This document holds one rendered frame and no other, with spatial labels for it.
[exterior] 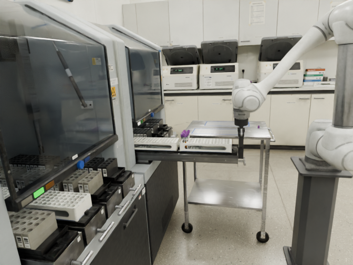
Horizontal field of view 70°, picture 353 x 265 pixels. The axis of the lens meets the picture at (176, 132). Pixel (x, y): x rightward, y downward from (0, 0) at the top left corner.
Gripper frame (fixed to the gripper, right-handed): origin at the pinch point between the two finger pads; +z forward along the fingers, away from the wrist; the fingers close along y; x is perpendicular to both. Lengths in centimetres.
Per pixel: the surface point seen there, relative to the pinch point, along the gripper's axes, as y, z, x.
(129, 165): 18, 3, -61
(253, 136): -25.9, -2.0, 9.3
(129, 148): 16, -7, -61
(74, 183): 60, -8, -66
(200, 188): -50, 52, -30
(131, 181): 37, 2, -52
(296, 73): -229, -29, 79
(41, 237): 87, -4, -60
